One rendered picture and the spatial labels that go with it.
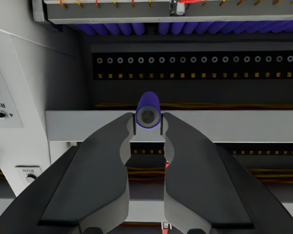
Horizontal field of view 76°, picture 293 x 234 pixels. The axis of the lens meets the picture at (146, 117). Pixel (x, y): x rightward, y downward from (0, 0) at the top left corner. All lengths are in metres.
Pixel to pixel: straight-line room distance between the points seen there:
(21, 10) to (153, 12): 0.15
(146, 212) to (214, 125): 0.22
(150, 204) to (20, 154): 0.24
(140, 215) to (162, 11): 0.35
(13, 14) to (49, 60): 0.08
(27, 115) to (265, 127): 0.32
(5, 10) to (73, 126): 0.15
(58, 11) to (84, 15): 0.03
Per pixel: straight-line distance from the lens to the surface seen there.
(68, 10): 0.28
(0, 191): 0.60
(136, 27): 0.30
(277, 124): 0.31
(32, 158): 0.34
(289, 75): 0.46
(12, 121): 0.31
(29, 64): 0.28
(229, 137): 0.29
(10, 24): 0.26
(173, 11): 0.24
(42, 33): 0.31
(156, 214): 0.41
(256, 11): 0.28
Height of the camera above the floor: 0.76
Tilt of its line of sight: 30 degrees up
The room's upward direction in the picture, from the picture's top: 179 degrees clockwise
